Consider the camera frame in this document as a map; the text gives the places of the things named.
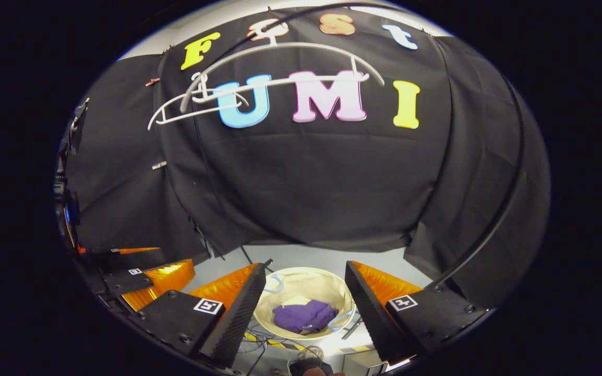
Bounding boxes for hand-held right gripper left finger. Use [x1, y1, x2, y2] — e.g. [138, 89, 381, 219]
[129, 263, 268, 369]

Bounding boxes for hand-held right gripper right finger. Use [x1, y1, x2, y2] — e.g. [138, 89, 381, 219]
[344, 260, 490, 366]

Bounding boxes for purple jacket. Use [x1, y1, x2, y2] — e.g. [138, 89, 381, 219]
[272, 299, 339, 335]

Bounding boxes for cream laundry hamper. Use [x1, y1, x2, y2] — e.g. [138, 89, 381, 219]
[253, 267, 356, 341]

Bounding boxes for white clothes hanger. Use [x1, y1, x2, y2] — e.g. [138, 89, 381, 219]
[148, 73, 249, 131]
[180, 21, 385, 113]

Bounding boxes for black clothes rack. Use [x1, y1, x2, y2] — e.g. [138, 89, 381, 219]
[191, 3, 526, 290]

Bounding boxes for grey box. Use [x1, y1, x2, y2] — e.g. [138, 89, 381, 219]
[343, 351, 388, 376]

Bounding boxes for black backdrop cloth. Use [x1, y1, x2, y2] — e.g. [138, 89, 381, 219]
[63, 5, 550, 309]

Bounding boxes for black floor cables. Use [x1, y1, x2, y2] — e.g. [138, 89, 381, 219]
[236, 324, 304, 369]

